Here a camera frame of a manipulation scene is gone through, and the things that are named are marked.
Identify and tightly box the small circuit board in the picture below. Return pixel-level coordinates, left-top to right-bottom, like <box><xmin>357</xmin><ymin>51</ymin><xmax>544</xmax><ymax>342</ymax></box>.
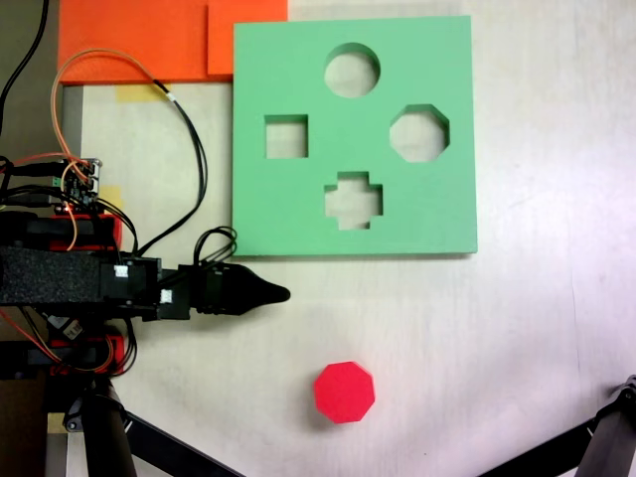
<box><xmin>52</xmin><ymin>157</ymin><xmax>104</xmax><ymax>208</ymax></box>

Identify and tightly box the slim black tripod strut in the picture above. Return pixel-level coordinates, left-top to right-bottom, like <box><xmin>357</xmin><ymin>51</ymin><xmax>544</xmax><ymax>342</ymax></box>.
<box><xmin>123</xmin><ymin>411</ymin><xmax>248</xmax><ymax>477</ymax></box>
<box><xmin>476</xmin><ymin>415</ymin><xmax>597</xmax><ymax>477</ymax></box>

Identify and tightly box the green shape sorting board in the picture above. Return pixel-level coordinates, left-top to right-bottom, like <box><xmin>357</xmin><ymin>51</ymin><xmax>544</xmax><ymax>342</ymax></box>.
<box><xmin>231</xmin><ymin>14</ymin><xmax>479</xmax><ymax>259</ymax></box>

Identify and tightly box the black room cable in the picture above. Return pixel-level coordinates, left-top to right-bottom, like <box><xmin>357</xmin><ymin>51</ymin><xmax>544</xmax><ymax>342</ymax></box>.
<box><xmin>0</xmin><ymin>0</ymin><xmax>51</xmax><ymax>138</ymax></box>

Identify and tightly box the thick black tripod leg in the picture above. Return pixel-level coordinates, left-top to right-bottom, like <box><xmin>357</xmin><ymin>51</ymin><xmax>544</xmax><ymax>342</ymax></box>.
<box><xmin>64</xmin><ymin>380</ymin><xmax>139</xmax><ymax>477</ymax></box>
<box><xmin>578</xmin><ymin>375</ymin><xmax>636</xmax><ymax>477</ymax></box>

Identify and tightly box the thin orange wire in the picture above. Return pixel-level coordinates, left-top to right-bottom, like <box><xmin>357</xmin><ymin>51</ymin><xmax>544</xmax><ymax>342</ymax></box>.
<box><xmin>51</xmin><ymin>48</ymin><xmax>173</xmax><ymax>252</ymax></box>

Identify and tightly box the red octagonal pillar block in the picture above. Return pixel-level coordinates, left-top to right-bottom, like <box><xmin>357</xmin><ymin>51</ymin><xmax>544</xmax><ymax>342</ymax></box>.
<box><xmin>312</xmin><ymin>361</ymin><xmax>377</xmax><ymax>425</ymax></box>

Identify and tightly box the thin black cable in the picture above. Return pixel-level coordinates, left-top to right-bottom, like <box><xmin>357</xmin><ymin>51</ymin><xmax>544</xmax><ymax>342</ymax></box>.
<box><xmin>136</xmin><ymin>79</ymin><xmax>208</xmax><ymax>254</ymax></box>

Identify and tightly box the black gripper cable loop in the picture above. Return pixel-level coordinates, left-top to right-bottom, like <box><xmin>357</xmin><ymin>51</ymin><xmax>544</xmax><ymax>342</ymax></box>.
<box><xmin>193</xmin><ymin>226</ymin><xmax>239</xmax><ymax>272</ymax></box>

